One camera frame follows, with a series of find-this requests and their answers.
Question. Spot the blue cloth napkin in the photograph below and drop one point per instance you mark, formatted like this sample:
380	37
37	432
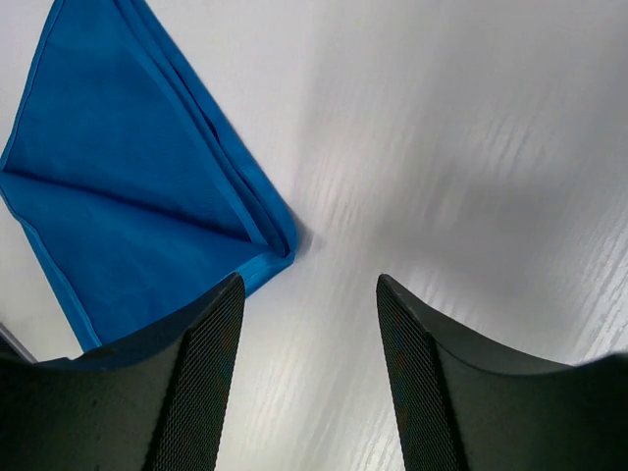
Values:
134	191

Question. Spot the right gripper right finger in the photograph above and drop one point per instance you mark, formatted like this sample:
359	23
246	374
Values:
465	402

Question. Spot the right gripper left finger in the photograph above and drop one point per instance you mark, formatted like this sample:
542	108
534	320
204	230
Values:
153	400

